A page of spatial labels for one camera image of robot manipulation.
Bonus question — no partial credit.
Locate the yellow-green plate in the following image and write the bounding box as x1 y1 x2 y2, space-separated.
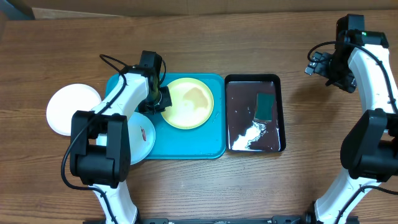
161 78 215 129

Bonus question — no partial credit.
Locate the green sponge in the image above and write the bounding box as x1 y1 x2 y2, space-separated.
254 93 275 123

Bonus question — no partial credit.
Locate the white plate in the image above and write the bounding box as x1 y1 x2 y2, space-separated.
46 83 101 136

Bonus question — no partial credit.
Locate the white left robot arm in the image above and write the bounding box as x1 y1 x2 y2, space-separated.
61 65 171 223

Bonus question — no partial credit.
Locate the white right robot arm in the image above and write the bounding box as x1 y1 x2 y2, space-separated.
301 29 397 223

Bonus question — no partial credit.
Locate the blue plastic tray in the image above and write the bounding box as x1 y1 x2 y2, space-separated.
104 73 227 161

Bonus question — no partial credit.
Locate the black water tray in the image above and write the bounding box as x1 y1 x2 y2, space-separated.
224 74 286 153

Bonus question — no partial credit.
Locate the light blue plate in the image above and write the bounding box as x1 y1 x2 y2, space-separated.
96 111 156 166

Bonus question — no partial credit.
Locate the cardboard backdrop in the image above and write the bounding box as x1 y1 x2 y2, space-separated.
0 0 398 21

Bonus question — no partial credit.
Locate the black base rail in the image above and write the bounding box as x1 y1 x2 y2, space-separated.
83 215 358 224

